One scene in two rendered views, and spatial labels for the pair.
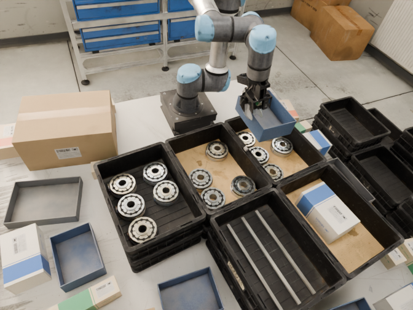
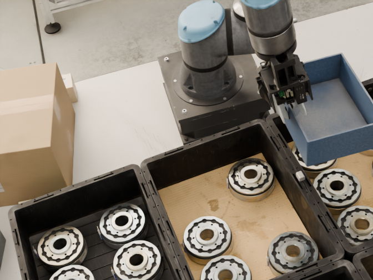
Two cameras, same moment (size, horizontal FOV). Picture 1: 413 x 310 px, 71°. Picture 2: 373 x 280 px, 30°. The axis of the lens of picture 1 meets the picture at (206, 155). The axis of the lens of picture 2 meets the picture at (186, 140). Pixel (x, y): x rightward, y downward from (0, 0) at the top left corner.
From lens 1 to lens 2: 0.41 m
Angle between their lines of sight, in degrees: 16
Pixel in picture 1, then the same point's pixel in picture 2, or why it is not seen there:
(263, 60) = (265, 19)
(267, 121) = (335, 120)
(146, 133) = (130, 142)
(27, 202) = not seen: outside the picture
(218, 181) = (246, 243)
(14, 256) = not seen: outside the picture
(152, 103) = (148, 77)
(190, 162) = (196, 202)
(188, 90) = (202, 55)
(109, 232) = not seen: outside the picture
